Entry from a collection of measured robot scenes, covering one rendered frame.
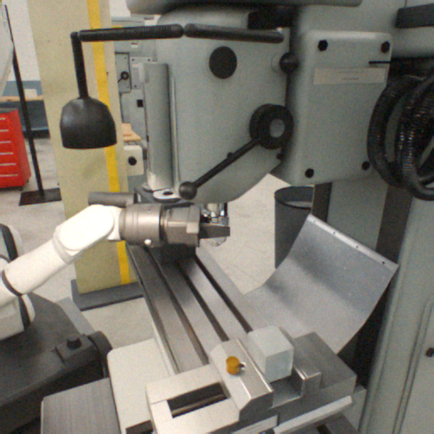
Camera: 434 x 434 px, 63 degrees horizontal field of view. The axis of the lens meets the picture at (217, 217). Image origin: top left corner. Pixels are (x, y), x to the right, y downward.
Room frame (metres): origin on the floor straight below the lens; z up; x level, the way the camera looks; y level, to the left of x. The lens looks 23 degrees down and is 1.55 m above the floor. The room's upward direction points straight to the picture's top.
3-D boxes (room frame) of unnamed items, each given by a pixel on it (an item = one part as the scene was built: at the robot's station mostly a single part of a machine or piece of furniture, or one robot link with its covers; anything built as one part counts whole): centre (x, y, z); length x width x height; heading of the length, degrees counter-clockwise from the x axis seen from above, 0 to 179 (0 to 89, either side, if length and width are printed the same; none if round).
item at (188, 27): (0.47, -0.03, 1.58); 0.17 x 0.01 x 0.01; 137
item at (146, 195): (1.07, 0.17, 1.09); 0.22 x 0.12 x 0.20; 30
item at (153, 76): (0.63, 0.10, 1.45); 0.04 x 0.04 x 0.21; 23
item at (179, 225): (0.67, 0.09, 1.24); 0.13 x 0.12 x 0.10; 0
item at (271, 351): (0.46, -0.09, 1.10); 0.06 x 0.05 x 0.06; 22
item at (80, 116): (0.49, 0.17, 1.48); 0.07 x 0.07 x 0.06
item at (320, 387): (0.45, -0.06, 1.04); 0.35 x 0.15 x 0.11; 112
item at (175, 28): (0.45, 0.09, 1.58); 0.17 x 0.01 x 0.01; 60
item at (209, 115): (0.67, 0.00, 1.47); 0.21 x 0.19 x 0.32; 23
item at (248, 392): (0.44, -0.04, 1.08); 0.12 x 0.06 x 0.04; 22
